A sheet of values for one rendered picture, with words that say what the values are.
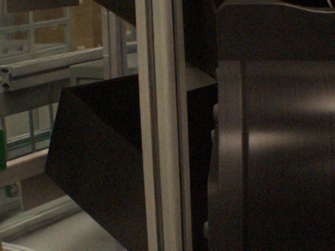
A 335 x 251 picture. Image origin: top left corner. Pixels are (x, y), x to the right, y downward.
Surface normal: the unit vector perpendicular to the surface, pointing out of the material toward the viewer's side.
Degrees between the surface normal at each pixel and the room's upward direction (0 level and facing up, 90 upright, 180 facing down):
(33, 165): 90
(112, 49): 90
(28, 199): 90
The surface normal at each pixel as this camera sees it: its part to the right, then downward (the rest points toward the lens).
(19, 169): 0.84, 0.07
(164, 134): -0.55, 0.19
